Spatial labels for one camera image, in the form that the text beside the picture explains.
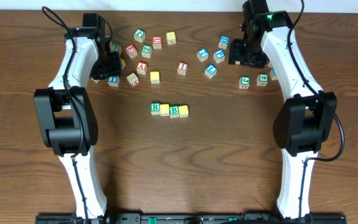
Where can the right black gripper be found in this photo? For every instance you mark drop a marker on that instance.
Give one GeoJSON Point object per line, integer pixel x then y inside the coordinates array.
{"type": "Point", "coordinates": [234, 54]}

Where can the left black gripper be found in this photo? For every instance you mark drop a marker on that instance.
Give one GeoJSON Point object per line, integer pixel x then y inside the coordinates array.
{"type": "Point", "coordinates": [105, 69]}

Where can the blue T block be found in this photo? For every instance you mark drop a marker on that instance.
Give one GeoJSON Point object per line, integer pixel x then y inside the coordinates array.
{"type": "Point", "coordinates": [113, 81]}

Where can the green R block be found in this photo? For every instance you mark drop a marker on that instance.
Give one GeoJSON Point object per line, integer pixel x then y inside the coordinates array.
{"type": "Point", "coordinates": [155, 108]}

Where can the yellow O block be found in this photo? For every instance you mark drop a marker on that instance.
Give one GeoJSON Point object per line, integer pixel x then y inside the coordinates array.
{"type": "Point", "coordinates": [164, 109]}
{"type": "Point", "coordinates": [183, 111]}

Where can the green B block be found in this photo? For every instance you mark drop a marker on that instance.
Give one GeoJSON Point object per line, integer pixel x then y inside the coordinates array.
{"type": "Point", "coordinates": [174, 111]}

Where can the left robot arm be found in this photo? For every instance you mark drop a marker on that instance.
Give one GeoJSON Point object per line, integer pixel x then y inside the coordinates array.
{"type": "Point", "coordinates": [67, 120]}

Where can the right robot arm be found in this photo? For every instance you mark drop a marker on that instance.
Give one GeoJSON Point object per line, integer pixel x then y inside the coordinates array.
{"type": "Point", "coordinates": [305, 119]}

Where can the yellow C block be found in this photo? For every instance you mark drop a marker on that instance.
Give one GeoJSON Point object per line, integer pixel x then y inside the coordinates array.
{"type": "Point", "coordinates": [123, 64]}

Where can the green 7 block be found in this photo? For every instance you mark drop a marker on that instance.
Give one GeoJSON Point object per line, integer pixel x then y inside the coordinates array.
{"type": "Point", "coordinates": [115, 48]}

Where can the red E block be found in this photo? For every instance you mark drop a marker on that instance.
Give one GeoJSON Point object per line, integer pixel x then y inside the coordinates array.
{"type": "Point", "coordinates": [131, 50]}

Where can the blue D block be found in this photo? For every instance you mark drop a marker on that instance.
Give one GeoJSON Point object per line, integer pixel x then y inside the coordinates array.
{"type": "Point", "coordinates": [224, 42]}

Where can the blue P block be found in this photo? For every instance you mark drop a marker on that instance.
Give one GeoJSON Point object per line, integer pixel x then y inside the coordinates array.
{"type": "Point", "coordinates": [219, 56]}

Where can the green J block lower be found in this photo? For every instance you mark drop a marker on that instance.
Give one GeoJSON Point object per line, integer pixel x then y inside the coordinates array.
{"type": "Point", "coordinates": [244, 82]}

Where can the green j block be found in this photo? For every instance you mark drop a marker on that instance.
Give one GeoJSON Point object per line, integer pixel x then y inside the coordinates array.
{"type": "Point", "coordinates": [139, 35]}
{"type": "Point", "coordinates": [244, 82]}

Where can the plain wood red block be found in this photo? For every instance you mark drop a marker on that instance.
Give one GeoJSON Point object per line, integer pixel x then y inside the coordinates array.
{"type": "Point", "coordinates": [133, 79]}

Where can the green 4 block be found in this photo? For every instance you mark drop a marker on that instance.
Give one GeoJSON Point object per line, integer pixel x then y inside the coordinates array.
{"type": "Point", "coordinates": [262, 79]}

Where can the blue L block right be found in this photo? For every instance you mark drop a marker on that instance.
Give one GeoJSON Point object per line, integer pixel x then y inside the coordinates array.
{"type": "Point", "coordinates": [273, 75]}

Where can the blue l block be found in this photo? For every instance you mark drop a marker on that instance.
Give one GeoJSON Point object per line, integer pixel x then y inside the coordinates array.
{"type": "Point", "coordinates": [273, 75]}
{"type": "Point", "coordinates": [210, 71]}

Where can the red A block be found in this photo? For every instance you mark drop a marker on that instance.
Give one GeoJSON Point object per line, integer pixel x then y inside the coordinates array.
{"type": "Point", "coordinates": [141, 68]}

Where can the green Z block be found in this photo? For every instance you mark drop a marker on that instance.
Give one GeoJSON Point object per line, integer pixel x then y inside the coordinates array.
{"type": "Point", "coordinates": [146, 51]}

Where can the blue L block centre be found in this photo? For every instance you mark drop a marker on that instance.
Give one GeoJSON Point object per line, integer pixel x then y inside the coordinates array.
{"type": "Point", "coordinates": [210, 71]}

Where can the green J block top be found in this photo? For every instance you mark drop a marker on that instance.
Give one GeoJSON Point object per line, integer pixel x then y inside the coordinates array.
{"type": "Point", "coordinates": [139, 35]}

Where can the blue 2 block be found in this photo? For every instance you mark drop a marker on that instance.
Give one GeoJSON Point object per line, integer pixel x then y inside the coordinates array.
{"type": "Point", "coordinates": [202, 54]}

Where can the yellow block centre left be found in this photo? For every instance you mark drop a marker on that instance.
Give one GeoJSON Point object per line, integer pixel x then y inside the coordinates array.
{"type": "Point", "coordinates": [155, 77]}

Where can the red U block left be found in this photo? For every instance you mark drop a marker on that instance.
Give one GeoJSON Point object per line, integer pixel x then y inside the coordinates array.
{"type": "Point", "coordinates": [157, 42]}

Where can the red I block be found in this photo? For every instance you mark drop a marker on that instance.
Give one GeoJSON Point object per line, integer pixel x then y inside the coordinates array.
{"type": "Point", "coordinates": [182, 68]}

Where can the yellow block top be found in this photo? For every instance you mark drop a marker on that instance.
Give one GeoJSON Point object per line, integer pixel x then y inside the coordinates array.
{"type": "Point", "coordinates": [171, 38]}

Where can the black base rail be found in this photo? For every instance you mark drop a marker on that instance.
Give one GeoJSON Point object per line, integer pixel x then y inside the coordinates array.
{"type": "Point", "coordinates": [136, 218]}

